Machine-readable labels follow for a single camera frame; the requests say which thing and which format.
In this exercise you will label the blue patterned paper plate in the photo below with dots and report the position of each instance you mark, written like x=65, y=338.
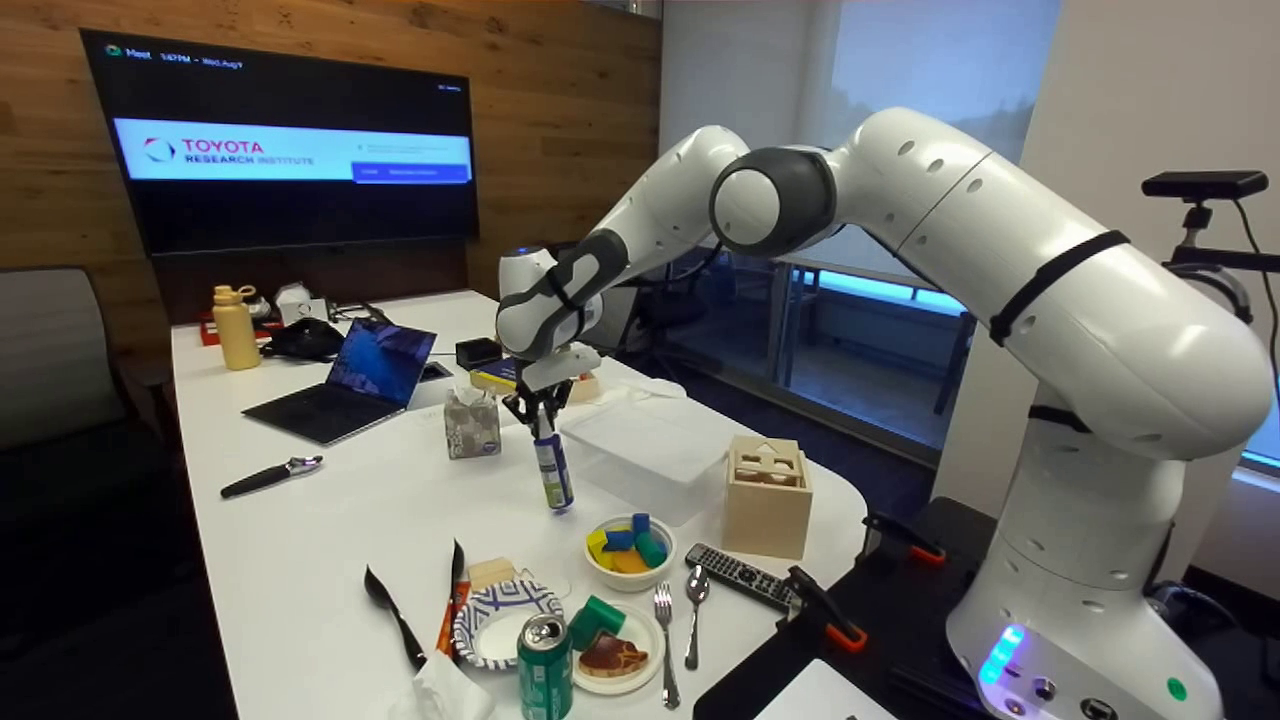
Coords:
x=495, y=623

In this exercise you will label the grey tissue box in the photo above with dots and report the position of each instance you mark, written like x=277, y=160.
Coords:
x=469, y=425

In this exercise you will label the black and silver tool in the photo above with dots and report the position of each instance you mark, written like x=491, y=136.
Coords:
x=268, y=477

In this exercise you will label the blue bottle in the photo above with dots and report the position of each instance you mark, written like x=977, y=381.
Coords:
x=553, y=474

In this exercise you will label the silver fork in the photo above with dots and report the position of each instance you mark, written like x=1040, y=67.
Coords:
x=665, y=645

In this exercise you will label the black camera on stand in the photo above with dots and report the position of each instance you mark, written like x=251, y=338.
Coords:
x=1206, y=187

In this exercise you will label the white bowl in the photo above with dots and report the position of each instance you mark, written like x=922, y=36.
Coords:
x=630, y=572

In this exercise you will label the black knife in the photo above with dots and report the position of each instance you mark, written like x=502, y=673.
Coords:
x=397, y=623

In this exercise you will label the white round plate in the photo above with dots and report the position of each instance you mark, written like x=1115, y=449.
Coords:
x=624, y=678

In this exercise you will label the teal toy block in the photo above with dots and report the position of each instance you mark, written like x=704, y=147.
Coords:
x=653, y=547

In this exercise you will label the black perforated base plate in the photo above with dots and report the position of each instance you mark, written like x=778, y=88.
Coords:
x=922, y=600

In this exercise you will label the brown toy food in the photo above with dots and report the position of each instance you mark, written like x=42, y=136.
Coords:
x=612, y=652

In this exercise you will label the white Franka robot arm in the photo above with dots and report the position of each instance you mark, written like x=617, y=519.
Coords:
x=1067, y=307

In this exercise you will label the yellow toy block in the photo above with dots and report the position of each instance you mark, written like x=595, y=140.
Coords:
x=604, y=559

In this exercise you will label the black wall television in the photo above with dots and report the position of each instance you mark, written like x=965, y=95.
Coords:
x=283, y=140

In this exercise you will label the green toy cylinder block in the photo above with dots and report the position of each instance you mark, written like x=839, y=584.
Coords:
x=595, y=623

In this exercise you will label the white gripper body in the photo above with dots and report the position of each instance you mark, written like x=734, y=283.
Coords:
x=556, y=365

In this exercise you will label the black pouch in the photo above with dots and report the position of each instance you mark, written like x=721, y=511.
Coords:
x=305, y=338

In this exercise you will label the grey office chair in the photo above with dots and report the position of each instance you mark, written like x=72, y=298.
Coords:
x=61, y=355

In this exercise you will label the yellow water bottle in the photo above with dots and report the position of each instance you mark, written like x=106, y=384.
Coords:
x=237, y=335

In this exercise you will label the orange and black clamp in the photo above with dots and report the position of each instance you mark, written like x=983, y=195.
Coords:
x=907, y=536
x=824, y=611

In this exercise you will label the blue toy block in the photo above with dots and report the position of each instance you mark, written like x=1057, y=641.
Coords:
x=620, y=536

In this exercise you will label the beige wooden block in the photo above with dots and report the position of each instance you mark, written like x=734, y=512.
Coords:
x=495, y=572

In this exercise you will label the silver spoon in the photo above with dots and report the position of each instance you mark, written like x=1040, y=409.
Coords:
x=698, y=600

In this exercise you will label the green soda can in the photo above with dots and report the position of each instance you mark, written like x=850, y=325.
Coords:
x=545, y=673

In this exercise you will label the grey remote control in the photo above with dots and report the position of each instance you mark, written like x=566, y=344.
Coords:
x=743, y=578

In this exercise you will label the black open laptop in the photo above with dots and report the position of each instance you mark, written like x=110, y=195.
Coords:
x=348, y=384

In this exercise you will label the white plastic container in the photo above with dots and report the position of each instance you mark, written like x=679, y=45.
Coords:
x=653, y=445

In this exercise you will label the wooden shape sorter box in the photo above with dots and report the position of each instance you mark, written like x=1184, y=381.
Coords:
x=767, y=502

